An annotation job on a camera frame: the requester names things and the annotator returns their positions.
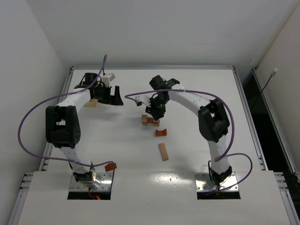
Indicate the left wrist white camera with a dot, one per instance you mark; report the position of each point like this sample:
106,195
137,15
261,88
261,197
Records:
108,78

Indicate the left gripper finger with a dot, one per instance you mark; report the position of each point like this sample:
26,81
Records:
116,98
104,101

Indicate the metal base plate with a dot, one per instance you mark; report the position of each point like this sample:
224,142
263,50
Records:
102,183
203,183

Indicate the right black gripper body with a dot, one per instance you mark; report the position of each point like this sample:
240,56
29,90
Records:
157,112

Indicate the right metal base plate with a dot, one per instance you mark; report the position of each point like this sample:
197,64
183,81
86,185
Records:
203,183

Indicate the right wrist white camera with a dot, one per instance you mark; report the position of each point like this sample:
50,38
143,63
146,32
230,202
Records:
142,100

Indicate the red triangular roof block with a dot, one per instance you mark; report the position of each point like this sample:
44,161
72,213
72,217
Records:
110,167

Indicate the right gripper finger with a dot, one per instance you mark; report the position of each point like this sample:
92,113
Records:
161,114
154,115

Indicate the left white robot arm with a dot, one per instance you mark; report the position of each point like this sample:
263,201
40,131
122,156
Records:
62,124

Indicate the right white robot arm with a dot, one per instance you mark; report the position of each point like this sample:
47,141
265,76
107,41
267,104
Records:
212,119

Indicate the dark red arch block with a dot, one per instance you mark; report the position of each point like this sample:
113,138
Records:
159,133

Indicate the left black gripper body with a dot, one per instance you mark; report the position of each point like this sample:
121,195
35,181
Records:
111,95

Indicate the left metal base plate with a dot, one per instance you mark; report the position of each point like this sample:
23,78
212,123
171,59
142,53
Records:
102,183

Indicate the wrist white camera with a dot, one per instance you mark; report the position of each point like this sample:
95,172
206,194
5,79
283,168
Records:
142,100
108,78

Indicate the reddish long plank block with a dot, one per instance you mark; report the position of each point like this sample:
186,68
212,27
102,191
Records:
151,121

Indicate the light long plank block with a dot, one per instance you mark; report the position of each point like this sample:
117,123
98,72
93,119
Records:
163,151

